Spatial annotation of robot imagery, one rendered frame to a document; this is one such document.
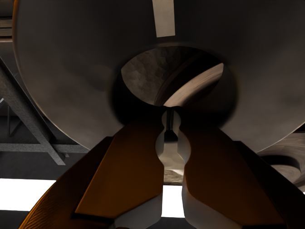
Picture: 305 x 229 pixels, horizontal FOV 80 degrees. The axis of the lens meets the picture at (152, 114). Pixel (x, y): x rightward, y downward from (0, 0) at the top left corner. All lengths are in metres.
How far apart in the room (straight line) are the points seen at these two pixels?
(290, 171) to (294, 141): 0.09
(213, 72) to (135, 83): 0.26
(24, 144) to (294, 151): 6.37
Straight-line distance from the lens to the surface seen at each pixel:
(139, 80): 0.51
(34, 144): 6.31
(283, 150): 0.40
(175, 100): 0.35
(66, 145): 5.81
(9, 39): 7.90
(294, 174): 0.45
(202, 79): 0.33
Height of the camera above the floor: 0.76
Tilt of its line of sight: 46 degrees up
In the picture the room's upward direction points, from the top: 177 degrees clockwise
